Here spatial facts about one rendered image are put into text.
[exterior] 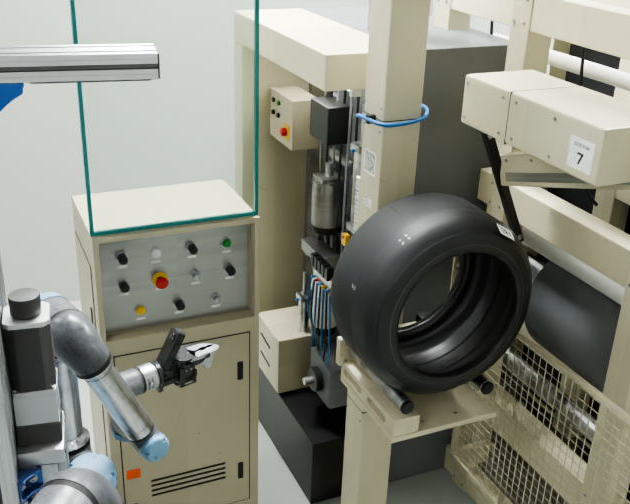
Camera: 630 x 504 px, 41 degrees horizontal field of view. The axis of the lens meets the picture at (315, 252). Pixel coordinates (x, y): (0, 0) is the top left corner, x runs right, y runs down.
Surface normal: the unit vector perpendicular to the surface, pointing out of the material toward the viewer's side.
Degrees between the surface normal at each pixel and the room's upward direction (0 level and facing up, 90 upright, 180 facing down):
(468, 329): 45
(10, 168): 90
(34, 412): 90
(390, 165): 90
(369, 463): 90
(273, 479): 0
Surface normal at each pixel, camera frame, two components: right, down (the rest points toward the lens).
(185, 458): 0.40, 0.40
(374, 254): -0.69, -0.47
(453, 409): 0.04, -0.91
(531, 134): -0.91, 0.14
